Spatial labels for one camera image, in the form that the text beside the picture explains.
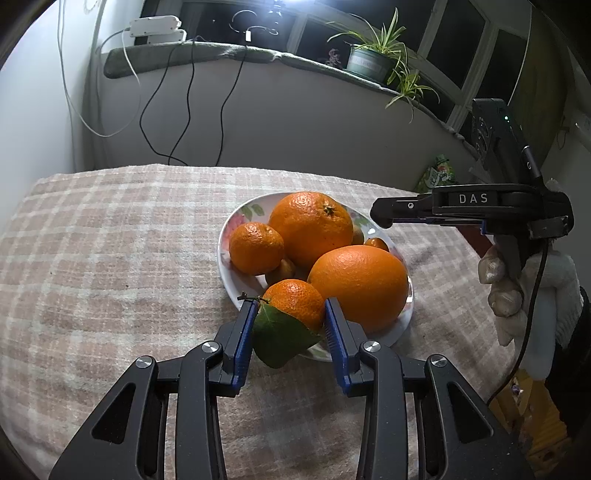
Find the white cable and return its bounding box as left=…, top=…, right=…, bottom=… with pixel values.
left=56, top=0, right=143, bottom=139

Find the floral white plate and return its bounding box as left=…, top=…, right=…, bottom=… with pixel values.
left=217, top=192, right=415, bottom=347

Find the large oval orange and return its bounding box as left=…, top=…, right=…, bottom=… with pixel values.
left=308, top=245, right=409, bottom=333

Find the brown kiwi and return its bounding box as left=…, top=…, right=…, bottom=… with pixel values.
left=352, top=224, right=365, bottom=245

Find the right hand white glove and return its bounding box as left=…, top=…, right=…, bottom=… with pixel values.
left=478, top=246, right=583, bottom=381

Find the small kumquat fruit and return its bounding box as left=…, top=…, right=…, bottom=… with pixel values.
left=266, top=258, right=297, bottom=286

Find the red package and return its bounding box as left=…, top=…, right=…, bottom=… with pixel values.
left=457, top=225, right=493, bottom=258

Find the green snack package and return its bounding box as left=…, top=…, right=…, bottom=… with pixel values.
left=415, top=154, right=457, bottom=194

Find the potted spider plant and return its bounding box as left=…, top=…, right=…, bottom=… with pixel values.
left=327, top=7, right=441, bottom=123

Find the black right camera box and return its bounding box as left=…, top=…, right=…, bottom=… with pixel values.
left=472, top=98, right=544, bottom=186

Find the white power strip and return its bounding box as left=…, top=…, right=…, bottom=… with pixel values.
left=128, top=15, right=187, bottom=44

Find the small mandarin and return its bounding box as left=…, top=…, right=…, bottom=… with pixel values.
left=228, top=222, right=284, bottom=276

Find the mandarin with green leaf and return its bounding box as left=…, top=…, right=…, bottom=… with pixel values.
left=238, top=279, right=325, bottom=369

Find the large round orange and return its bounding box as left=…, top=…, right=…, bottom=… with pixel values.
left=269, top=191, right=353, bottom=269

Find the black cable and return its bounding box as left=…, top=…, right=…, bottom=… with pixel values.
left=138, top=8, right=281, bottom=167

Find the green sill cloth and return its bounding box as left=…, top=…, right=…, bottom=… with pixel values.
left=103, top=40, right=479, bottom=160

